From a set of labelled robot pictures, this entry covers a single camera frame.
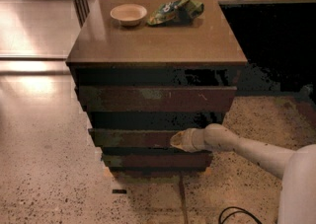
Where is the bottom drawer front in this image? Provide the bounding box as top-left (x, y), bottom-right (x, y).
top-left (103, 152), bottom-right (212, 170)

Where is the green chip bag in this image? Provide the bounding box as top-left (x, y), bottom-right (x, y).
top-left (147, 0), bottom-right (204, 26)

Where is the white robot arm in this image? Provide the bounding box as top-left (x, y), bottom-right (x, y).
top-left (170, 123), bottom-right (316, 224)

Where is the white bowl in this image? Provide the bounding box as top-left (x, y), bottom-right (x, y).
top-left (110, 4), bottom-right (147, 27)

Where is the top drawer front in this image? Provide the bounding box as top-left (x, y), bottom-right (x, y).
top-left (77, 86), bottom-right (237, 112)

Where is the black floor marker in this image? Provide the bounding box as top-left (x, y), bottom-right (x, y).
top-left (112, 188), bottom-right (127, 194)

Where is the black cable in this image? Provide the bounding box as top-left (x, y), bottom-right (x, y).
top-left (218, 205), bottom-right (264, 224)

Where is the drawer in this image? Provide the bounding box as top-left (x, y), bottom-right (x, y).
top-left (77, 86), bottom-right (237, 112)
top-left (103, 152), bottom-right (212, 170)
top-left (88, 127), bottom-right (211, 153)

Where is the brown wooden drawer cabinet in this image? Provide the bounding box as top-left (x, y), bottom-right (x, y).
top-left (66, 0), bottom-right (247, 176)

